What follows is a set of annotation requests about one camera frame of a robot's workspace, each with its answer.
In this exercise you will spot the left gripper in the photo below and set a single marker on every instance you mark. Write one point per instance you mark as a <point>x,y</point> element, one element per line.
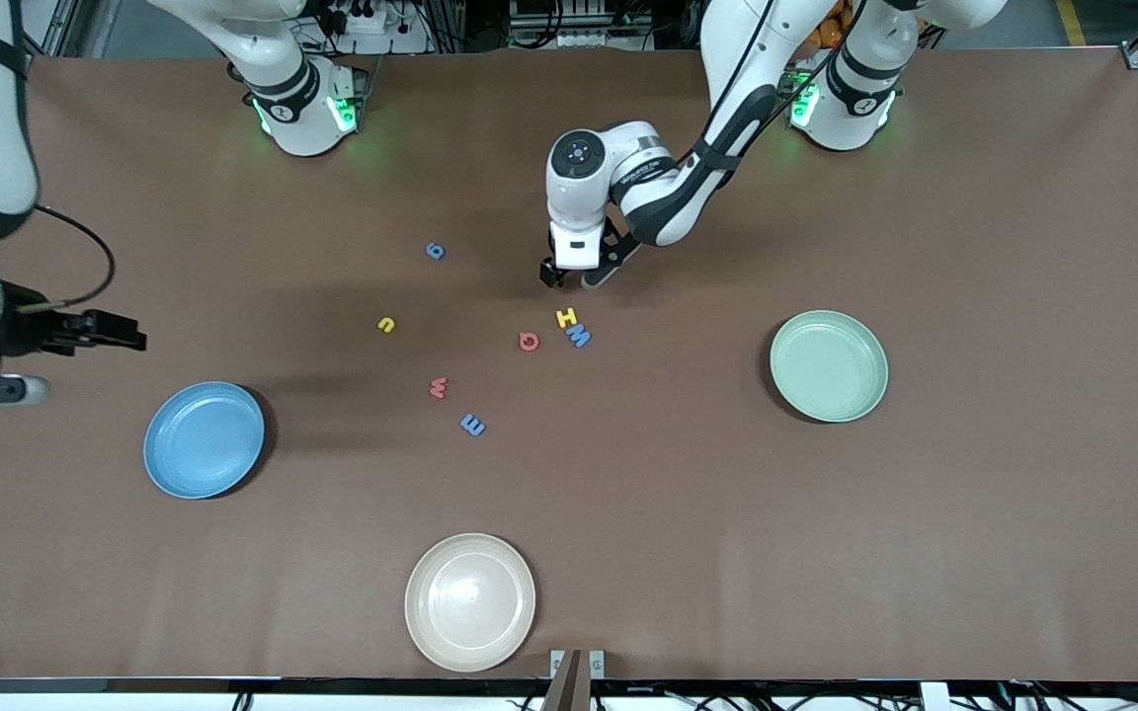
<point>550,274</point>

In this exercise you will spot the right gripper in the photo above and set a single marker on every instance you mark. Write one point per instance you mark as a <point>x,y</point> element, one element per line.
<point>24,329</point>

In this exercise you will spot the yellow foam letter H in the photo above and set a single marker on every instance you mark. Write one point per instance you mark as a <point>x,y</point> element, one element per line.
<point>565,317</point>

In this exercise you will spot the blue foam capital M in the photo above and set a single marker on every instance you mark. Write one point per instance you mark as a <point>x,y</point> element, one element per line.
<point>578,337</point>

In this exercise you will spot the red foam letter w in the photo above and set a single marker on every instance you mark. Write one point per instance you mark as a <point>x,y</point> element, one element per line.
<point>438,387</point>

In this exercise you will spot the periwinkle foam letter m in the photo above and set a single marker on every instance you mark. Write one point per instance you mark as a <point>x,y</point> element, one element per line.
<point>472,425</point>

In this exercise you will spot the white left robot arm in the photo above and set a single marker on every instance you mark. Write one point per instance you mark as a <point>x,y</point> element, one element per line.
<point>742,59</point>

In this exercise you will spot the blue round plate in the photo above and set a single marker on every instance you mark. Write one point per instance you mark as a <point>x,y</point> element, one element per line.
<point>203,440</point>

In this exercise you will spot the grey control box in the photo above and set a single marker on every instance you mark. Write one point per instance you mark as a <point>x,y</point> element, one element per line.
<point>579,25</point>

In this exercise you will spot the white power strip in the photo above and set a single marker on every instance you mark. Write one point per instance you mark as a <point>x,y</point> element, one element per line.
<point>391,39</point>

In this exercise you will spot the pale green round plate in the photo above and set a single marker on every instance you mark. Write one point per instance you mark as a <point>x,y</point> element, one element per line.
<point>829,366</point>

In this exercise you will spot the beige round plate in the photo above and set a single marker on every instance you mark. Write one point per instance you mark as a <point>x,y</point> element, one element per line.
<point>470,602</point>

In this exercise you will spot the pile of orange objects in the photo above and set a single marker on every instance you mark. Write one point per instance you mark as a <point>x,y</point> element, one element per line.
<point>829,35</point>

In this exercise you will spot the metal table edge bracket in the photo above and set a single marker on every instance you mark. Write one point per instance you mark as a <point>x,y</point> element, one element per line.
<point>574,681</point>

